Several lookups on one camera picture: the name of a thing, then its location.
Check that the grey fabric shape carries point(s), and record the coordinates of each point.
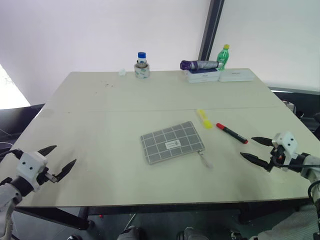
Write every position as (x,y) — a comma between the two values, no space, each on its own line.
(292,225)

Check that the plain white flat box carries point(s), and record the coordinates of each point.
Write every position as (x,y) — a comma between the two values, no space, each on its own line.
(236,75)

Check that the blue-capped clear bottle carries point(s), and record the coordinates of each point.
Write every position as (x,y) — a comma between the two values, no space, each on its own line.
(141,59)

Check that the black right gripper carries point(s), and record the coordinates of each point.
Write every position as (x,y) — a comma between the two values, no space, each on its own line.
(277,154)

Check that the yellow highlighter pen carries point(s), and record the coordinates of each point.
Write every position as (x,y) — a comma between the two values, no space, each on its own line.
(204,119)

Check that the small white crumpled object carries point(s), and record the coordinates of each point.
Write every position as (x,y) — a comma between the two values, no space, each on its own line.
(122,72)

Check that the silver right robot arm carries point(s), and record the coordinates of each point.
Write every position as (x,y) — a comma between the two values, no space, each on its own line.
(311,170)

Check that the dark slanted metal post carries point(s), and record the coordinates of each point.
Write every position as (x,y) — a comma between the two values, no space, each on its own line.
(209,30)

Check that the dark cluttered desk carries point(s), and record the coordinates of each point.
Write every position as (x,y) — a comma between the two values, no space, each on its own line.
(300,107)

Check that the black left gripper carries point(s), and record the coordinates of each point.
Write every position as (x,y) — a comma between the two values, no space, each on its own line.
(45,176)

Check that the white box with blue band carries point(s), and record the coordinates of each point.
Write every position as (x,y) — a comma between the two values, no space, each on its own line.
(203,75)

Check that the black table frame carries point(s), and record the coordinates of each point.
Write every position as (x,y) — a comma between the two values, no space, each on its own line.
(160,215)

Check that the red and black marker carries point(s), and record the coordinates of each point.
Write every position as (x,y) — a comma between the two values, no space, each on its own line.
(232,133)

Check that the grey checked pencil pouch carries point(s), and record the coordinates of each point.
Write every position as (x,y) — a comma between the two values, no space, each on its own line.
(172,143)

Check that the printed tape roll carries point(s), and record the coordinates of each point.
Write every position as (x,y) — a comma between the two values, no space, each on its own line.
(141,71)

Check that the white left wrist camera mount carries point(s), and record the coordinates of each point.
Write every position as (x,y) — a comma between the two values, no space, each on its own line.
(30,166)

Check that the purple and grey folded umbrella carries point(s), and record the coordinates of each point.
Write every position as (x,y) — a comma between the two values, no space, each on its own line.
(198,65)

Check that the green plastic bottle yellow cap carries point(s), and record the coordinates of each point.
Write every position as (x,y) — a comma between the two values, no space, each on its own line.
(222,58)

